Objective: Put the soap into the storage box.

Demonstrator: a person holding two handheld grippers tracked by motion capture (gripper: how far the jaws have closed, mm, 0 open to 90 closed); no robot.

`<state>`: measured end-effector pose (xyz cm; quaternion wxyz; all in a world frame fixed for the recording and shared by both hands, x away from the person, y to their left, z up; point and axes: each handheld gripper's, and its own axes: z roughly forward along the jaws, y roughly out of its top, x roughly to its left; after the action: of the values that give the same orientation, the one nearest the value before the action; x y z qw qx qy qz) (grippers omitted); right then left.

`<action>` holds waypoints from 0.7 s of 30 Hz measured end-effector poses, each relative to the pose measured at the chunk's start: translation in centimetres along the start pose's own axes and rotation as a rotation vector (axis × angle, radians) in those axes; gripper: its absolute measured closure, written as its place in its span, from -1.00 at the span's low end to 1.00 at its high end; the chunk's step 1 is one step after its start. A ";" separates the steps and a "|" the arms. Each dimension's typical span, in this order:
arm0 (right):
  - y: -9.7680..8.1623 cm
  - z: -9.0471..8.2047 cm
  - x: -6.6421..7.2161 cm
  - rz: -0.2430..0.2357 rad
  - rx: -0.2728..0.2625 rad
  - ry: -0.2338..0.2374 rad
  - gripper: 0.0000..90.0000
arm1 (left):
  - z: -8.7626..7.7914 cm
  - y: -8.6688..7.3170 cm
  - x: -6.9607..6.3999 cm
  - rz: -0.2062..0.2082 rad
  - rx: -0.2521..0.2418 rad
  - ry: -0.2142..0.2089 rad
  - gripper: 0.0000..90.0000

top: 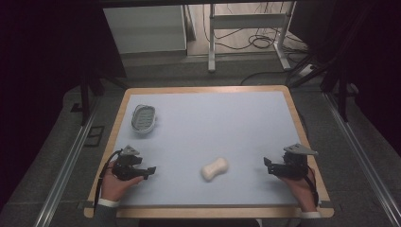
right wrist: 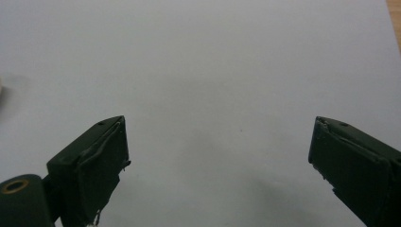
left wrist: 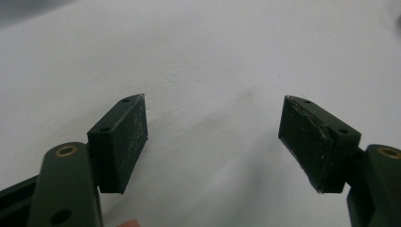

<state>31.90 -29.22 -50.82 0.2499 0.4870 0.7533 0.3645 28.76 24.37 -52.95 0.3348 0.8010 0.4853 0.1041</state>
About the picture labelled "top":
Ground white soap bar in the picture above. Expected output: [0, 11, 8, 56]
[200, 157, 230, 183]

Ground white metal desk frame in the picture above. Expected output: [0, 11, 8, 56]
[207, 2, 298, 74]

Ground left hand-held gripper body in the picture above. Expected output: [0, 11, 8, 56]
[111, 145, 147, 182]

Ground black floor frame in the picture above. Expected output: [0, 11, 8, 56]
[83, 125, 106, 148]

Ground black tripod stand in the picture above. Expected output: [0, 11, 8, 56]
[70, 67, 128, 127]
[287, 46, 361, 123]

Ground grey oval soap dish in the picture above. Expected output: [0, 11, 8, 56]
[131, 104, 158, 135]

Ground dark curtain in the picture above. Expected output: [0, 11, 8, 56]
[0, 0, 128, 209]
[288, 0, 401, 155]

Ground white power strip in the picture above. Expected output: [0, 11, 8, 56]
[297, 63, 317, 79]

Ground light blue table mat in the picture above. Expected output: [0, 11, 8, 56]
[113, 91, 303, 207]

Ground aluminium rail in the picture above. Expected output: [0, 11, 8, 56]
[32, 96, 102, 227]
[323, 92, 401, 227]

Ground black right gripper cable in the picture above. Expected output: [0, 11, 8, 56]
[304, 166, 320, 208]

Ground person's left hand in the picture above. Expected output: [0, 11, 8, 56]
[100, 162, 145, 203]

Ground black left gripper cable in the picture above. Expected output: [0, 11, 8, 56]
[94, 149, 123, 211]

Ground person's right hand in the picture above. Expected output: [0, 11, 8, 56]
[279, 166, 318, 213]

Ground black floor cables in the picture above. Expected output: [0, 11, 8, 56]
[202, 2, 310, 55]

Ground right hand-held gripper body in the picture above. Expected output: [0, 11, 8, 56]
[276, 143, 319, 182]

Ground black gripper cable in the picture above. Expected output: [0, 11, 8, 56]
[94, 149, 123, 211]
[304, 166, 320, 208]

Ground white cabinet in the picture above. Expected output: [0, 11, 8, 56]
[102, 5, 188, 55]

